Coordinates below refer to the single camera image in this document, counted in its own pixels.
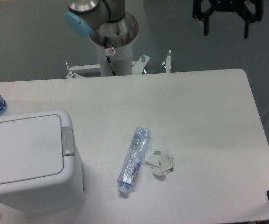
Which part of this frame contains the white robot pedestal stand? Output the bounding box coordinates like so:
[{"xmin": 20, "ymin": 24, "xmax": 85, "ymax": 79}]
[{"xmin": 65, "ymin": 35, "xmax": 173, "ymax": 79}]

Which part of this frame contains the clear empty plastic bottle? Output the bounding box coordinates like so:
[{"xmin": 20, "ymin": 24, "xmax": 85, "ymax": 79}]
[{"xmin": 117, "ymin": 127, "xmax": 151, "ymax": 196}]

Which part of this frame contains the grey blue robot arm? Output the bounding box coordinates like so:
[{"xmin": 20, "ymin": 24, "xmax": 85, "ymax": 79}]
[{"xmin": 64, "ymin": 0, "xmax": 263, "ymax": 48}]

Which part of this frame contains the white push-lid trash can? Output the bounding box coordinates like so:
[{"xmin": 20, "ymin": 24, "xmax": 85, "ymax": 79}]
[{"xmin": 0, "ymin": 110, "xmax": 85, "ymax": 213}]

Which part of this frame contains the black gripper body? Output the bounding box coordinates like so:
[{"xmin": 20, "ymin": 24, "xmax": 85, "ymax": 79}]
[{"xmin": 206, "ymin": 0, "xmax": 248, "ymax": 12}]

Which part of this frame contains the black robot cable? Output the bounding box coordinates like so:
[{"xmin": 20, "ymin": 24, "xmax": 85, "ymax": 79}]
[{"xmin": 103, "ymin": 36, "xmax": 117, "ymax": 77}]

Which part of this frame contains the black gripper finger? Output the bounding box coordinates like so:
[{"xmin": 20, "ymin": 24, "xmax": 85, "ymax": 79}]
[
  {"xmin": 235, "ymin": 0, "xmax": 264, "ymax": 39},
  {"xmin": 193, "ymin": 0, "xmax": 216, "ymax": 36}
]

